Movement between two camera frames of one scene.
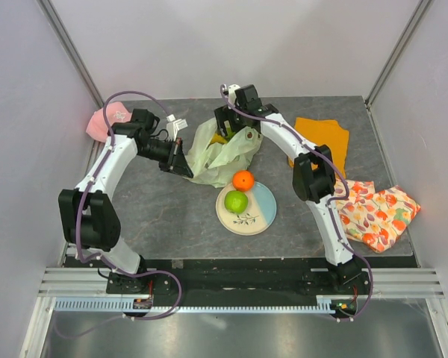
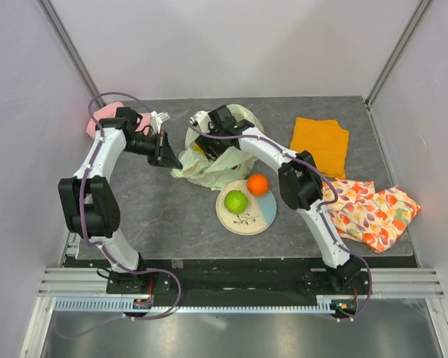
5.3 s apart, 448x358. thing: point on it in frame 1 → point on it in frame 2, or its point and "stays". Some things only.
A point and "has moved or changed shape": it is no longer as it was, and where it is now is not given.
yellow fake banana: x=217 y=138 has moved or changed shape
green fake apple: x=236 y=201 stays
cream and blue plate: x=260 y=213 stays
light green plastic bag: x=216 y=164 stays
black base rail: x=260 y=277 stays
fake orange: x=243 y=180 → x=257 y=184
